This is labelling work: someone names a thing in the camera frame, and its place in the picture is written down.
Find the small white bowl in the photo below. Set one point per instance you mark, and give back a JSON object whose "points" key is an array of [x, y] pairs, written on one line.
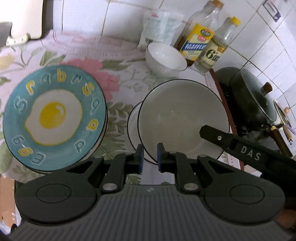
{"points": [[164, 60], [133, 134]]}

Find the white cutting board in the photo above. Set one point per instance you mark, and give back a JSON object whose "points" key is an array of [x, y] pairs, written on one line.
{"points": [[27, 17]]}

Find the black pot with glass lid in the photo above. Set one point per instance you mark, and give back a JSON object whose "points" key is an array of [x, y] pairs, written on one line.
{"points": [[255, 113]]}

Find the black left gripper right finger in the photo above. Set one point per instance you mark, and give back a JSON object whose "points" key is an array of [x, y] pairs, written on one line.
{"points": [[227, 192]]}

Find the white plastic salt bag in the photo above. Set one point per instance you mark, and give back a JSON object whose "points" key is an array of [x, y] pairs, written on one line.
{"points": [[159, 26]]}

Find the white pink patterned plate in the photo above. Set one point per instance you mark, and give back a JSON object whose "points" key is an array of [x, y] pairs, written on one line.
{"points": [[79, 148]]}

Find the steel cleaver white handle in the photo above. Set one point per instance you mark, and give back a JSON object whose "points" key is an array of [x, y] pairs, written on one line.
{"points": [[6, 40]]}

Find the cardboard box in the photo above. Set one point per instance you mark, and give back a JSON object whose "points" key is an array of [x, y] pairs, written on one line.
{"points": [[8, 211]]}

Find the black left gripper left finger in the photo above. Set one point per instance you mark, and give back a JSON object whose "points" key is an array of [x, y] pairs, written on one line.
{"points": [[68, 194]]}

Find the clear vinegar bottle yellow cap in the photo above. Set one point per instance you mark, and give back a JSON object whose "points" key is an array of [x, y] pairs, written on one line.
{"points": [[218, 44]]}

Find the yellow label oil bottle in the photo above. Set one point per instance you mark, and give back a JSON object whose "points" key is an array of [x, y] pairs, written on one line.
{"points": [[198, 31]]}

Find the blue fried egg plate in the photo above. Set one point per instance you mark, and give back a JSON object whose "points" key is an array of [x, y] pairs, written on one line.
{"points": [[46, 108]]}

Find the large white sun bowl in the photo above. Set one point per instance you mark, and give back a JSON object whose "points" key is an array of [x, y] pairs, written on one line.
{"points": [[173, 114]]}

